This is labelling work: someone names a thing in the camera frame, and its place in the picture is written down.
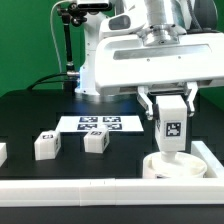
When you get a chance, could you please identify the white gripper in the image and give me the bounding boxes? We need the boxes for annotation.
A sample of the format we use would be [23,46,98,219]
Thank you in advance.
[95,33,224,120]

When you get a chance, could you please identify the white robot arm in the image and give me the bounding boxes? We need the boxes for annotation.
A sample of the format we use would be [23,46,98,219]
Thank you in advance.
[78,0,224,119]

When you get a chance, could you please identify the white AprilTag base sheet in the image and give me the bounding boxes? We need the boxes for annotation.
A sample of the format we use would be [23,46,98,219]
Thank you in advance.
[56,115,143,133]

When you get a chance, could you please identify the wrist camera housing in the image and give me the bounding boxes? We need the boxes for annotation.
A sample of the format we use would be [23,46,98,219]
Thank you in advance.
[100,13,145,34]

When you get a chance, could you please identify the white U-shaped barrier frame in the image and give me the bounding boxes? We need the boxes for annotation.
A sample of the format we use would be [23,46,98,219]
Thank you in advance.
[0,141,224,207]

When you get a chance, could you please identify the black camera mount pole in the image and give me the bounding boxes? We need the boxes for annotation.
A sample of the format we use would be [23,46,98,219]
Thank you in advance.
[57,2,87,77]

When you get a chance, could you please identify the rear camera on pole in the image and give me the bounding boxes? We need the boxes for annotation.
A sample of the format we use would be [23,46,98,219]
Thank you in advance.
[77,0,110,9]

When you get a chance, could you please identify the black floor cables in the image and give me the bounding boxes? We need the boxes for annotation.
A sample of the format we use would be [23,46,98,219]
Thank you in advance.
[26,72,78,91]

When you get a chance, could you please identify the grey cable on pole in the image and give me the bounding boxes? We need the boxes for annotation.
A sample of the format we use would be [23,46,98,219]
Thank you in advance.
[49,0,73,73]

